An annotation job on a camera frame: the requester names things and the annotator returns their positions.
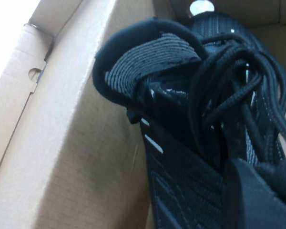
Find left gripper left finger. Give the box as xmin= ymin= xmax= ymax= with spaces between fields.
xmin=223 ymin=157 xmax=286 ymax=229

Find black knit sneaker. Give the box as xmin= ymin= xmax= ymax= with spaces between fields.
xmin=92 ymin=10 xmax=286 ymax=229

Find brown cardboard shoe box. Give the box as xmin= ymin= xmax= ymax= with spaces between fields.
xmin=0 ymin=0 xmax=286 ymax=229

